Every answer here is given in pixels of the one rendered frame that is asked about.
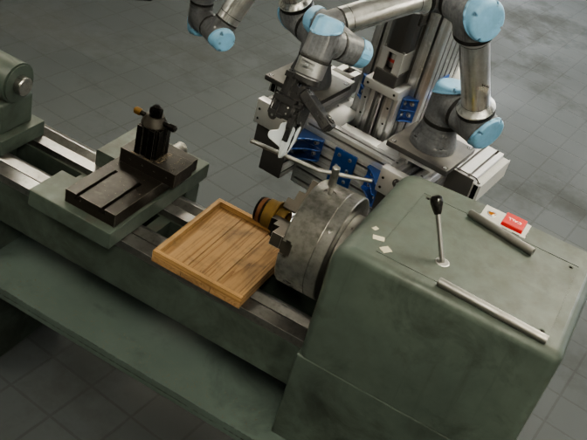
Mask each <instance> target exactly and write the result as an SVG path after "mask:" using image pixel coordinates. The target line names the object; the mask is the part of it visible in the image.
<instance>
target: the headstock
mask: <svg viewBox="0 0 587 440"><path fill-rule="evenodd" d="M435 195H439V196H442V197H443V208H442V213H441V214H440V218H441V228H442V238H443V247H444V257H445V259H447V260H448V261H449V266H447V267H442V266H440V265H438V264H437V263H436V261H435V259H436V258H439V244H438V234H437V225H436V216H435V215H434V213H433V211H432V207H431V204H430V198H431V197H432V196H435ZM485 207H486V205H485V204H483V203H479V202H477V201H475V200H473V199H471V198H469V197H467V196H463V195H461V194H459V193H457V192H455V191H453V190H450V189H448V188H445V187H443V186H440V185H438V184H437V183H434V182H430V181H428V180H426V179H424V178H422V177H419V176H415V175H410V176H406V177H405V178H403V179H402V180H400V181H399V182H398V183H397V184H396V185H395V187H394V188H393V189H392V190H391V191H390V192H389V193H388V194H387V195H386V196H385V197H384V199H383V200H382V201H381V202H380V203H379V204H378V205H377V206H376V207H375V208H374V209H373V210H372V211H371V212H370V213H369V214H368V215H367V216H366V217H365V218H364V219H363V221H362V222H361V223H360V224H359V225H358V226H357V227H356V228H355V229H354V231H353V232H352V233H351V234H350V235H349V236H348V237H347V238H346V239H345V240H344V241H343V243H342V244H341V245H340V246H339V247H338V248H337V249H336V250H335V252H334V253H333V255H332V257H331V259H330V262H329V265H328V269H327V273H326V276H325V279H324V281H323V284H322V287H321V291H320V294H319V297H318V299H317V302H316V305H315V308H314V312H313V315H312V318H311V321H310V324H309V327H308V330H307V334H306V337H305V340H304V342H303V345H302V348H301V351H300V352H301V354H302V355H303V357H305V358H306V359H308V360H310V361H311V362H313V363H315V364H317V365H318V366H320V367H322V368H325V369H326V370H327V371H329V372H331V373H333V374H334V375H337V376H339V377H340V378H342V379H343V380H345V381H347V382H349V383H351V384H353V385H355V386H356V387H358V388H360V389H361V390H363V391H365V392H367V393H369V394H370V395H373V396H374V397H376V398H377V399H379V400H381V401H383V402H385V403H387V404H389V405H390V406H391V407H393V408H395V409H398V410H399V411H401V412H403V413H405V414H406V415H407V416H410V417H412V418H413V419H415V420H417V421H419V422H421V423H422V424H424V425H426V426H427V427H429V428H431V429H433V430H435V431H437V432H438V433H440V434H442V435H443V436H445V437H448V438H449V439H451V440H516V439H517V437H518V436H519V434H520V433H521V430H522V428H523V427H524V425H525V423H526V422H527V420H528V418H529V417H530V415H531V413H532V412H533V410H534V408H535V406H536V404H537V403H538V402H539V400H540V398H541V396H542V394H543V392H544V390H545V389H546V388H547V386H548V385H549V382H550V380H551V379H552V377H553V375H554V374H555V372H556V370H557V369H558V367H559V365H560V364H561V362H562V360H563V357H564V354H565V352H566V349H567V347H568V345H569V343H570V339H571V336H572V334H573V332H574V329H575V327H576V324H577V321H578V319H579V316H580V314H581V312H582V310H583V307H584V303H585V301H586V299H587V252H586V251H583V250H580V249H578V248H577V247H575V246H573V245H571V244H568V243H565V242H564V241H562V240H560V239H558V238H556V237H553V236H551V235H549V234H547V233H545V232H543V231H541V230H538V229H537V228H535V227H532V226H531V228H530V230H529V231H528V234H527V236H526V237H525V238H523V237H520V236H518V235H516V234H514V233H512V232H510V231H508V232H510V233H511V234H513V235H515V236H516V237H518V238H519V239H521V240H522V241H524V242H526V243H527V244H529V245H531V246H533V247H534V248H535V252H534V253H533V255H531V256H530V255H529V254H527V253H526V252H525V251H523V250H521V249H519V248H518V247H516V246H515V245H513V244H511V243H509V242H508V241H507V240H506V239H504V238H502V237H500V236H499V235H497V234H495V233H494V232H492V231H491V230H489V229H488V228H486V227H485V226H483V225H481V224H480V223H478V222H476V221H474V220H473V219H472V218H471V217H468V216H467V214H468V212H469V211H470V210H475V211H476V212H478V213H479V214H480V213H481V212H482V211H483V210H484V209H485ZM375 226H376V227H377V228H379V230H373V229H372V228H373V227H375ZM373 234H374V235H377V236H380V237H384V242H383V241H379V240H376V239H373ZM384 246H389V247H390V249H391V250H392V252H386V253H383V252H382V250H381V249H380V248H379V247H384ZM440 278H444V279H445V280H447V281H449V282H451V283H453V284H455V285H456V286H458V287H460V288H462V289H464V290H466V291H467V292H470V293H471V294H473V295H475V296H476V297H478V298H480V299H483V300H485V301H486V302H487V303H489V304H491V305H493V306H495V307H497V308H499V309H501V310H502V311H504V312H505V313H508V314H510V315H512V316H514V317H516V318H517V319H518V320H521V321H523V322H525V323H526V324H528V325H530V326H532V327H534V328H535V329H537V330H539V331H541V332H543V333H545V334H547V335H548V336H549V338H548V340H547V342H546V344H543V343H541V342H540V341H538V340H535V339H534V338H532V337H530V336H528V335H526V334H525V333H523V332H521V331H519V330H517V329H516V328H514V327H511V326H510V325H508V324H507V323H505V322H503V321H501V320H498V319H497V318H495V317H494V316H492V315H490V314H489V313H486V312H484V311H482V310H480V309H479V308H478V307H476V306H473V305H471V304H470V303H468V302H466V301H464V300H463V299H461V298H459V297H457V296H455V295H453V294H452V293H450V292H448V291H446V290H444V289H443V288H441V287H439V286H437V283H438V281H439V279H440Z"/></svg>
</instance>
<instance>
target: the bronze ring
mask: <svg viewBox="0 0 587 440"><path fill-rule="evenodd" d="M284 203H285V202H279V201H277V200H275V199H270V198H268V197H265V196H263V197H261V198H260V199H259V200H258V202H257V204H256V206H255V208H254V210H253V213H252V219H253V220H254V221H255V222H257V223H260V225H261V226H263V227H265V228H267V229H268V226H269V223H270V221H271V218H272V217H273V216H275V215H278V216H280V217H283V218H285V219H286V220H287V221H289V222H290V221H291V218H292V211H291V210H287V209H285V208H284V206H283V205H284Z"/></svg>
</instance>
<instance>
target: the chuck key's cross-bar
mask: <svg viewBox="0 0 587 440"><path fill-rule="evenodd" d="M250 143H252V144H254V145H256V146H258V147H261V148H263V149H265V150H268V151H270V152H272V153H274V154H276V155H278V154H279V150H278V149H275V148H272V147H270V146H267V145H266V144H264V143H262V142H259V141H256V140H254V139H251V140H250ZM283 157H284V158H286V159H288V160H289V161H292V162H295V163H298V164H300V165H301V166H303V167H306V168H309V169H311V170H313V171H315V172H318V173H322V174H326V175H332V173H331V170H326V169H322V168H317V167H315V166H313V165H311V164H309V163H306V162H304V161H302V160H299V159H297V158H295V157H293V156H291V155H288V154H286V155H284V156H283ZM338 176H339V177H343V178H348V179H352V180H357V181H361V182H369V183H372V179H371V178H367V177H362V176H358V175H350V174H345V173H341V172H340V174H339V175H338Z"/></svg>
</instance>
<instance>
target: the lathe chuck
mask: <svg viewBox="0 0 587 440"><path fill-rule="evenodd" d="M328 181H329V180H324V181H322V182H320V183H318V184H317V185H316V186H315V187H314V188H313V189H312V190H311V192H310V193H309V194H308V195H307V197H306V198H305V200H304V201H303V203H302V204H301V206H300V207H299V208H298V210H297V212H296V213H295V215H294V217H293V219H292V221H291V223H290V224H289V226H288V228H287V231H286V234H285V236H284V237H283V241H285V242H287V240H288V241H290V242H292V243H291V245H292V249H291V250H290V253H289V256H288V257H283V256H282V253H280V252H278V255H277V258H276V262H275V267H274V274H275V278H276V279H277V280H278V281H280V282H282V283H284V284H285V285H288V284H287V283H286V282H285V281H284V279H285V280H287V281H289V282H290V283H292V284H293V286H290V285H288V286H290V287H292V288H293V289H295V290H296V291H298V292H301V293H303V281H304V277H305V273H306V270H307V266H308V263H309V261H310V258H311V257H312V254H313V252H314V249H315V247H316V245H317V243H318V241H319V239H320V237H321V235H322V233H323V231H324V230H325V228H326V227H327V225H328V223H329V221H330V219H331V218H332V216H333V215H334V214H335V212H336V211H337V210H338V208H339V207H340V206H341V205H342V203H343V202H344V201H345V200H346V199H347V198H348V197H349V196H351V195H352V194H355V192H354V191H351V190H349V189H346V188H344V187H343V186H341V185H339V184H336V187H335V188H334V190H333V191H334V192H335V196H334V197H328V196H325V195H324V191H325V190H327V189H328ZM303 294H304V293H303Z"/></svg>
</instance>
